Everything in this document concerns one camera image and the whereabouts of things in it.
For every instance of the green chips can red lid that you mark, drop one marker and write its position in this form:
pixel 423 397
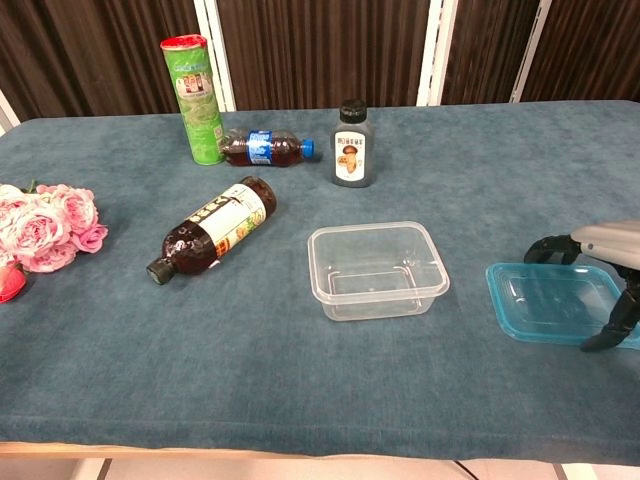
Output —
pixel 197 110

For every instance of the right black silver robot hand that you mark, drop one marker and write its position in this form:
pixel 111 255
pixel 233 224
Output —
pixel 610 242

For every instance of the grey mushroom sauce bottle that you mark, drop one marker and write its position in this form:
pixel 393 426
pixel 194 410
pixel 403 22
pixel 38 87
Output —
pixel 352 150

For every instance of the clear plastic food container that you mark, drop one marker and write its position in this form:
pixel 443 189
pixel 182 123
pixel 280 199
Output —
pixel 375 280

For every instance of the dark brown partition screen panel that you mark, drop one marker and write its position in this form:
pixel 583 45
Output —
pixel 320 50
pixel 585 50
pixel 100 55
pixel 485 50

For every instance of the red artificial flower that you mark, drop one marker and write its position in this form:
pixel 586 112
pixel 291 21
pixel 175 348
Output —
pixel 10 285

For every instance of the teal table cloth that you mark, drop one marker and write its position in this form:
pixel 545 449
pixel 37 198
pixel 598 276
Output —
pixel 250 360

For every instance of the blue plastic lid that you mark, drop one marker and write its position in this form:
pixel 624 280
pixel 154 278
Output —
pixel 545 305

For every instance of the cola bottle blue label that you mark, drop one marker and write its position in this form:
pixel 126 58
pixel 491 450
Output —
pixel 265 147

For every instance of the pink rose bouquet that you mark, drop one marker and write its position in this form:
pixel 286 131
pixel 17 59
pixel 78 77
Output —
pixel 45 225

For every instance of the dark tea bottle white label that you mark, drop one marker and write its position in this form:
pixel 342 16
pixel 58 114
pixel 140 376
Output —
pixel 220 227

